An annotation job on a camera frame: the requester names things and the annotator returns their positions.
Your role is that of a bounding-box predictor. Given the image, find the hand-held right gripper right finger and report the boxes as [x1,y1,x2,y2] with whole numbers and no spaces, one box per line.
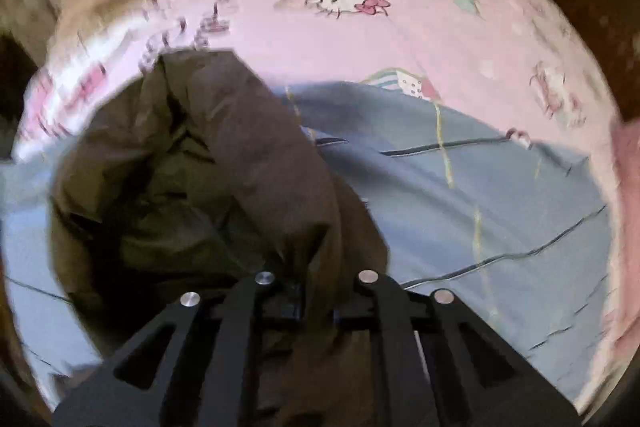
[336,270,584,427]

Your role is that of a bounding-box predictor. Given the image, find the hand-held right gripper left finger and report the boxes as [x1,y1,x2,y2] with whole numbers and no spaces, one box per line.
[52,271,303,427]

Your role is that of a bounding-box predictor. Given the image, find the dark brown jacket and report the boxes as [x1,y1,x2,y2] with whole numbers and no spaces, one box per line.
[48,49,392,427]

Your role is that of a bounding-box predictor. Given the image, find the grey-blue striped bed sheet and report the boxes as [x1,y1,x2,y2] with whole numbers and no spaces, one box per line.
[0,81,614,414]

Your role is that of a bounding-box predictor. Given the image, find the pink cartoon cat blanket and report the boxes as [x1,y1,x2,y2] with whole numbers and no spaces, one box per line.
[11,0,624,411]

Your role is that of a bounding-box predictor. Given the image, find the dark wooden bed frame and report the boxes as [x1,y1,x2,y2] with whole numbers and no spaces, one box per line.
[528,0,640,118]

